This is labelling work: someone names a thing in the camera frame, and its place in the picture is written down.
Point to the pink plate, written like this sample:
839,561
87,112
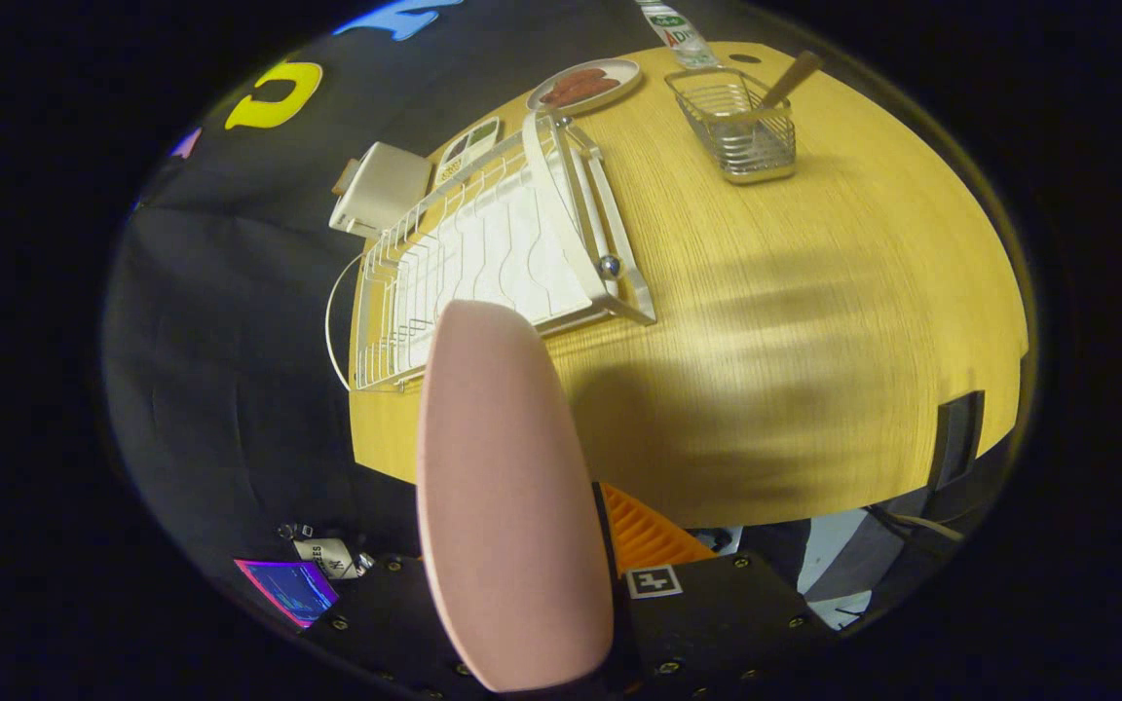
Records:
507,487

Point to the white green drink bottle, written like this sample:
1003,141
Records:
678,34

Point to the purple glowing screen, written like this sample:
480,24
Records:
290,589

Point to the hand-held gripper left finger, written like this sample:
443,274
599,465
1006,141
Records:
376,623

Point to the brown sausage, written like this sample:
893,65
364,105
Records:
588,92
576,78

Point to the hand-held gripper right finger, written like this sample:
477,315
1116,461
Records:
717,623

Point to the white sectioned snack tray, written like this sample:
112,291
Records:
467,151

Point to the black table bracket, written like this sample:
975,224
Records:
955,438

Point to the black backdrop cloth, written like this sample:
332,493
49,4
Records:
230,341

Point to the beige plate with sausages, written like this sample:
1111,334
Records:
619,73

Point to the toast slice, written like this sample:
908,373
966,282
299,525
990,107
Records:
347,175

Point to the white toaster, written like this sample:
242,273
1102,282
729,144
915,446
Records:
391,190

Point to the white printed tag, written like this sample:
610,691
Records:
332,557

